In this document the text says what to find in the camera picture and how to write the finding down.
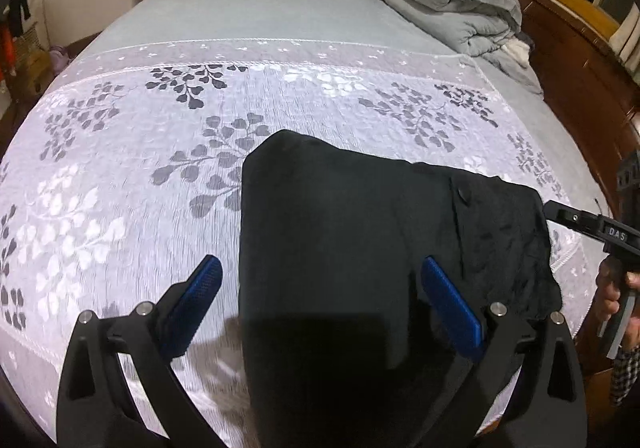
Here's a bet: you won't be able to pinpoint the brown woven basket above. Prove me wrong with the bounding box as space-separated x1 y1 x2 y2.
17 22 51 96

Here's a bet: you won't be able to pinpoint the white cloth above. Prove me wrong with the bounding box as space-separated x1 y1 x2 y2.
502 38 533 68

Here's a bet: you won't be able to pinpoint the person's right forearm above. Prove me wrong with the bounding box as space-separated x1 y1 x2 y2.
610 345 640 406

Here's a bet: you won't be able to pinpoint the bed with grey sheet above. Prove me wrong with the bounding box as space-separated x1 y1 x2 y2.
0 0 618 448

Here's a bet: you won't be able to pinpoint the floral quilted bedspread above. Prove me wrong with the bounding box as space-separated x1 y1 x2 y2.
0 38 608 448

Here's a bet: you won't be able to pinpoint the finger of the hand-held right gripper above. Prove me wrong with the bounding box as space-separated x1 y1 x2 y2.
544 199 609 242

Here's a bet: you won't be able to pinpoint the black hanging garment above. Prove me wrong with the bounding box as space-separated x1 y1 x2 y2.
7 0 32 36

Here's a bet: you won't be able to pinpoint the beige curtain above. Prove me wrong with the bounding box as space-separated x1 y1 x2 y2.
611 2 640 83

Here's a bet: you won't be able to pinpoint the wooden bed headboard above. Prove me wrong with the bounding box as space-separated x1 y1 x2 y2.
502 0 640 374

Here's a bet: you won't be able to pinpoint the person's right hand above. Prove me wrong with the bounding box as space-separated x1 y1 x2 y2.
596 255 640 351

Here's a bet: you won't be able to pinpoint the black pants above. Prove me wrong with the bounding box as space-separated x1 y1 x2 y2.
237 129 565 448

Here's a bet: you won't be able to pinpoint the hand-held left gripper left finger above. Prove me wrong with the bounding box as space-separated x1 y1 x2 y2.
56 254 230 448

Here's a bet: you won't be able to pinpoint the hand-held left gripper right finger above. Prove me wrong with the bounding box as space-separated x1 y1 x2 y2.
415 254 588 448

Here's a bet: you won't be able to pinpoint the red hanging bag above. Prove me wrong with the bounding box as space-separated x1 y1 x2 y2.
0 22 13 78

